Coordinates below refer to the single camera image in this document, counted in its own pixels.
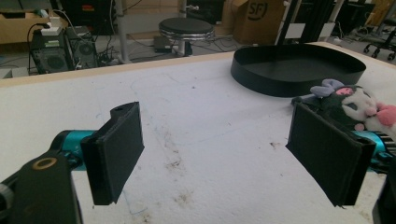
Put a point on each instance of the black and white plush toy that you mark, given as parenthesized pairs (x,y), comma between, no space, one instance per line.
(351,105)

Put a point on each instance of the black metal frame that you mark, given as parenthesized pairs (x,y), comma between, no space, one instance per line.
(306,20)

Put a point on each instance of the round black stool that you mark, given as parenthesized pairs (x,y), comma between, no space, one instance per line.
(186,32)

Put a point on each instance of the white power adapter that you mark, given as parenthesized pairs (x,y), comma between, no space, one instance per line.
(51,28)

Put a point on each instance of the grey metal stand pole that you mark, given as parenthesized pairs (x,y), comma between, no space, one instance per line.
(122,31)

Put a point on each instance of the black computer tower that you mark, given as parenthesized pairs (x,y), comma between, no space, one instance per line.
(59,51)

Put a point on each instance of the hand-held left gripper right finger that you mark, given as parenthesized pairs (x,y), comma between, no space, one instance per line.
(327,152)

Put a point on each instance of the brown cardboard box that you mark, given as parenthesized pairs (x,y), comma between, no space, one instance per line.
(255,20)

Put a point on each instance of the small dark box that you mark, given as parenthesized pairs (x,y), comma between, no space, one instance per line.
(162,44)

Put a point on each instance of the wooden shelf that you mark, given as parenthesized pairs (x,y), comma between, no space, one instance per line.
(18,26)

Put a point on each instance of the black round tray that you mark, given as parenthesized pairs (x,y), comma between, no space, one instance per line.
(295,70)

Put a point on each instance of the black office chair base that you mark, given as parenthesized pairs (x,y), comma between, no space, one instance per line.
(381,46)

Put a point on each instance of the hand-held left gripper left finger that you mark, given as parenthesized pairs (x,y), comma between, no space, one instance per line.
(115,155)

